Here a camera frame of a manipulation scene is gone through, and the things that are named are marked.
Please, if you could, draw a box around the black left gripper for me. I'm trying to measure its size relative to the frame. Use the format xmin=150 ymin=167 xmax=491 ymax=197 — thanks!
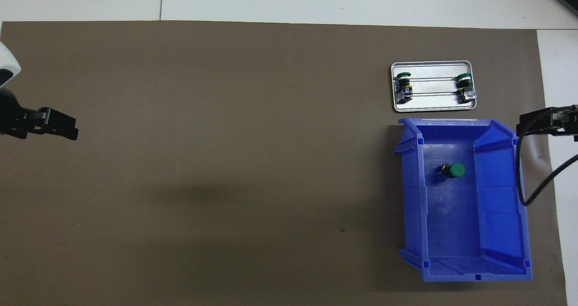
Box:
xmin=0 ymin=88 xmax=79 ymax=141

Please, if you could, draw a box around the green push button switch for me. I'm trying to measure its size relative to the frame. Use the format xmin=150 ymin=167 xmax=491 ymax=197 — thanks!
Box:
xmin=396 ymin=72 xmax=415 ymax=103
xmin=455 ymin=73 xmax=477 ymax=104
xmin=435 ymin=162 xmax=466 ymax=182

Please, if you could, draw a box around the silver metal tray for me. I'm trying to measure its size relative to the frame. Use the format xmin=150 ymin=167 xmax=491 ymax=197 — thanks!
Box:
xmin=391 ymin=61 xmax=478 ymax=113

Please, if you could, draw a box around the blue plastic storage bin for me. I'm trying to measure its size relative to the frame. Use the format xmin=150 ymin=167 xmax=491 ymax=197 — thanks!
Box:
xmin=395 ymin=118 xmax=534 ymax=283

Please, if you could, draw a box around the brown table mat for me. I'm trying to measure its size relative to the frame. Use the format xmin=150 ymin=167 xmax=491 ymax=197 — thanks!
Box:
xmin=0 ymin=21 xmax=567 ymax=306

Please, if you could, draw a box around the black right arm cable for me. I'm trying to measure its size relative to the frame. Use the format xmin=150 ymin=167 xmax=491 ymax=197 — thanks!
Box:
xmin=516 ymin=130 xmax=578 ymax=206

